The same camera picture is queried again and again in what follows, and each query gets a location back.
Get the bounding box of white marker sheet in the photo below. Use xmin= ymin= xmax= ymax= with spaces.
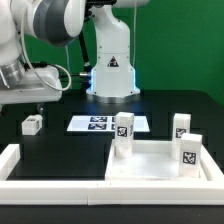
xmin=67 ymin=115 xmax=150 ymax=132

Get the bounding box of black cable bundle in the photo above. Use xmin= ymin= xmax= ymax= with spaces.
xmin=58 ymin=72 xmax=91 ymax=81

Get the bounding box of white U-shaped fence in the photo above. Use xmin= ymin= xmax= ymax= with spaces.
xmin=0 ymin=144 xmax=224 ymax=205

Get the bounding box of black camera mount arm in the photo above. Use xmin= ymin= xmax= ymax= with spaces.
xmin=79 ymin=0 xmax=117 ymax=73

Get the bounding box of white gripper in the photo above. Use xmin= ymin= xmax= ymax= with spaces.
xmin=0 ymin=66 xmax=62 ymax=115

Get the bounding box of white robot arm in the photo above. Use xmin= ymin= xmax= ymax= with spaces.
xmin=0 ymin=0 xmax=150 ymax=105

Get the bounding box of white square tabletop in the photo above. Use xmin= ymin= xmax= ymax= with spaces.
xmin=105 ymin=140 xmax=209 ymax=181

